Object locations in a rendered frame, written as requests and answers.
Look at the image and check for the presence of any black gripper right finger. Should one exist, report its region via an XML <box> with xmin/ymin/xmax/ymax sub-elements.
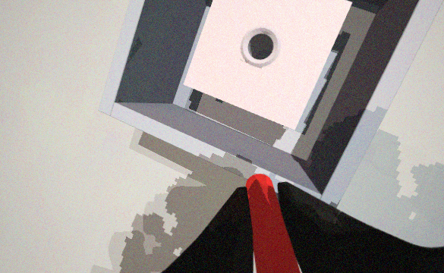
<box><xmin>278</xmin><ymin>182</ymin><xmax>444</xmax><ymax>273</ymax></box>

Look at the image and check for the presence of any red peg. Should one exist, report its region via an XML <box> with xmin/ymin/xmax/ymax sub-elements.
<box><xmin>246</xmin><ymin>174</ymin><xmax>301</xmax><ymax>273</ymax></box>

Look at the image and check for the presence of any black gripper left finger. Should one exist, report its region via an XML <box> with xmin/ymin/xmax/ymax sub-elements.
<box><xmin>160</xmin><ymin>187</ymin><xmax>253</xmax><ymax>273</ymax></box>

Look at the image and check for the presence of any grey box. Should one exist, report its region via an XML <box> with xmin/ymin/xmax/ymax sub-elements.
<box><xmin>99</xmin><ymin>0</ymin><xmax>444</xmax><ymax>208</ymax></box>

